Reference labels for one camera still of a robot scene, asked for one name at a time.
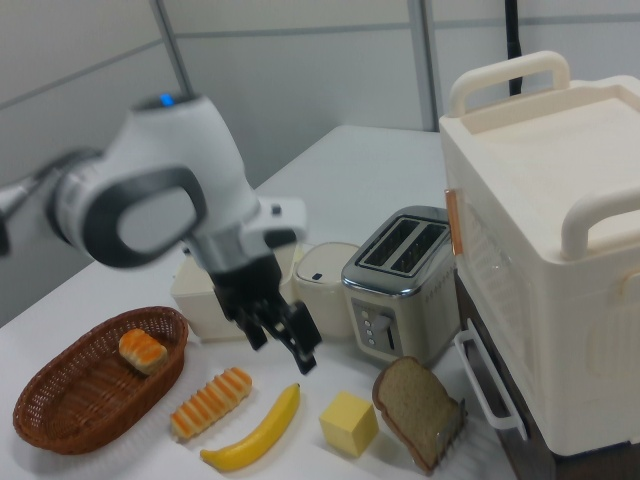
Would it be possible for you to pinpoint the short orange bread loaf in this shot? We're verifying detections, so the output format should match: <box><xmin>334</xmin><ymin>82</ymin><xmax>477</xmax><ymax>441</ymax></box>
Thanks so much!
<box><xmin>118</xmin><ymin>328</ymin><xmax>169</xmax><ymax>377</ymax></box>

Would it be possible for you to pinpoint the dark brown cabinet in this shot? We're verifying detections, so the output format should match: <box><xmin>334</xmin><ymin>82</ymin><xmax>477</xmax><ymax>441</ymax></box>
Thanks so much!
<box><xmin>454</xmin><ymin>269</ymin><xmax>559</xmax><ymax>480</ymax></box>

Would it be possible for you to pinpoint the yellow foam cube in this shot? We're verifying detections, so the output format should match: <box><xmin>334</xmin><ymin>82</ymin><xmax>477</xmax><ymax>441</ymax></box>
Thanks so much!
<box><xmin>318</xmin><ymin>390</ymin><xmax>380</xmax><ymax>459</ymax></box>

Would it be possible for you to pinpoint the small white lidded container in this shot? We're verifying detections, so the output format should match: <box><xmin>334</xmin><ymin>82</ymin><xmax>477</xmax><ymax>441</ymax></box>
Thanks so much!
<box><xmin>292</xmin><ymin>242</ymin><xmax>361</xmax><ymax>341</ymax></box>

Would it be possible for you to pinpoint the brown bread slice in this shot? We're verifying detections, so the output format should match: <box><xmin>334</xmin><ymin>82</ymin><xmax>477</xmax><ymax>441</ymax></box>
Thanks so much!
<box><xmin>372</xmin><ymin>355</ymin><xmax>464</xmax><ymax>476</ymax></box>

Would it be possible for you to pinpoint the silver two-slot toaster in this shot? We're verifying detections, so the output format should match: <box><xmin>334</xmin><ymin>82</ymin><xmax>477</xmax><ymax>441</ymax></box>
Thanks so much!
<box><xmin>341</xmin><ymin>205</ymin><xmax>459</xmax><ymax>369</ymax></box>

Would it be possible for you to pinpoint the large cream storage box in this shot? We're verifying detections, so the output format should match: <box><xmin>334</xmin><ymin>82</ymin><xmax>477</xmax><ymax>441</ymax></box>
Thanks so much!
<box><xmin>438</xmin><ymin>49</ymin><xmax>640</xmax><ymax>459</ymax></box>

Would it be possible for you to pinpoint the yellow toy banana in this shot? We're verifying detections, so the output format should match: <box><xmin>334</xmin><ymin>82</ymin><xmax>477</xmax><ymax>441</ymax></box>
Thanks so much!
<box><xmin>199</xmin><ymin>382</ymin><xmax>302</xmax><ymax>472</ymax></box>

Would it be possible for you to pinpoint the white rail handle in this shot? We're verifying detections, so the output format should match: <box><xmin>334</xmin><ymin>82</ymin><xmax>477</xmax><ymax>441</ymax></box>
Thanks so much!
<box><xmin>453</xmin><ymin>329</ymin><xmax>529</xmax><ymax>442</ymax></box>

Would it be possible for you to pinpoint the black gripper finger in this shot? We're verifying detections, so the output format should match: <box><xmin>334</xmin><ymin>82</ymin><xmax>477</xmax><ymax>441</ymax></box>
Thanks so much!
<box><xmin>238</xmin><ymin>310</ymin><xmax>270</xmax><ymax>353</ymax></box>
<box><xmin>272</xmin><ymin>299</ymin><xmax>323</xmax><ymax>377</ymax></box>

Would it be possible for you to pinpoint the black vertical pole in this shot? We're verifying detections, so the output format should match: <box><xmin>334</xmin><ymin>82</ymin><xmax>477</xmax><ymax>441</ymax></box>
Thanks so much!
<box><xmin>502</xmin><ymin>0</ymin><xmax>525</xmax><ymax>97</ymax></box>

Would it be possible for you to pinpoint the long striped bread roll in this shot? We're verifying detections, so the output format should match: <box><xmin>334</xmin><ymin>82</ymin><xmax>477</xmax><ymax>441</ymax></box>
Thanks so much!
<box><xmin>170</xmin><ymin>367</ymin><xmax>254</xmax><ymax>442</ymax></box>

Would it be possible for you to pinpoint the open white plastic container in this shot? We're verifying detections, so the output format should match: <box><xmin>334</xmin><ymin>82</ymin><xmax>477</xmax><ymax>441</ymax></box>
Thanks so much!
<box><xmin>170</xmin><ymin>239</ymin><xmax>302</xmax><ymax>344</ymax></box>

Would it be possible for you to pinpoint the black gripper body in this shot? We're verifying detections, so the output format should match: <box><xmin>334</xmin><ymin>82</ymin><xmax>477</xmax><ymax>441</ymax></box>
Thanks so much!
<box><xmin>212</xmin><ymin>254</ymin><xmax>297</xmax><ymax>327</ymax></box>

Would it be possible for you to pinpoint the brown wicker basket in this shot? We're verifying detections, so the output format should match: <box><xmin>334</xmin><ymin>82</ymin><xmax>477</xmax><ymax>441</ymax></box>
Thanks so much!
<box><xmin>12</xmin><ymin>305</ymin><xmax>190</xmax><ymax>456</ymax></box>

